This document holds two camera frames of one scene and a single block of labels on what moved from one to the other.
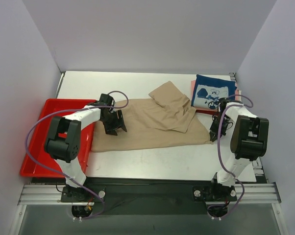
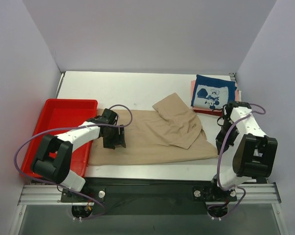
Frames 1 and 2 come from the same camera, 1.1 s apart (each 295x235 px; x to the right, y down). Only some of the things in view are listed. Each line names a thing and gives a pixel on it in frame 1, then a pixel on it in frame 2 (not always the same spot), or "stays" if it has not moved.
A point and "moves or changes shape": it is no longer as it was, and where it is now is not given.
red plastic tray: x=37 y=152 stays
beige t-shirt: x=168 y=118 moves or changes shape
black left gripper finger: x=110 y=130 -> x=109 y=142
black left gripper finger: x=120 y=117 -> x=122 y=141
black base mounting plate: x=150 y=196 stays
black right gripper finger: x=213 y=136 -> x=219 y=139
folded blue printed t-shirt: x=208 y=91 stays
